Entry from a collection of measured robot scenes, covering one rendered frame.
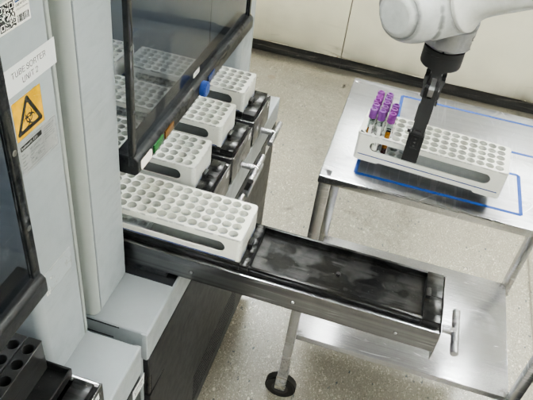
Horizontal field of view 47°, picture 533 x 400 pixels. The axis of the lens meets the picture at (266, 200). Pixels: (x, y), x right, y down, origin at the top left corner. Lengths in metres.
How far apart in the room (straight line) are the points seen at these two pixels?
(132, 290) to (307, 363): 0.95
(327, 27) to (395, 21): 2.42
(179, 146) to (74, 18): 0.52
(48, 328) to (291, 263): 0.42
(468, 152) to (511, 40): 2.07
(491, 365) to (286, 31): 2.21
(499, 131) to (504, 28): 1.75
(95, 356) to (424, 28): 0.71
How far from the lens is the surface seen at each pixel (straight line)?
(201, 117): 1.31
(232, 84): 1.45
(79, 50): 0.79
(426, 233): 2.49
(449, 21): 0.96
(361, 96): 1.56
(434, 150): 1.26
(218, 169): 1.24
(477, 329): 1.83
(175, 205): 1.08
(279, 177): 2.58
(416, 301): 1.09
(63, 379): 0.90
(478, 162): 1.27
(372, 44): 3.35
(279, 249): 1.11
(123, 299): 1.10
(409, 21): 0.93
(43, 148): 0.76
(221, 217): 1.06
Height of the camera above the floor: 1.57
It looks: 40 degrees down
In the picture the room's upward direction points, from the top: 8 degrees clockwise
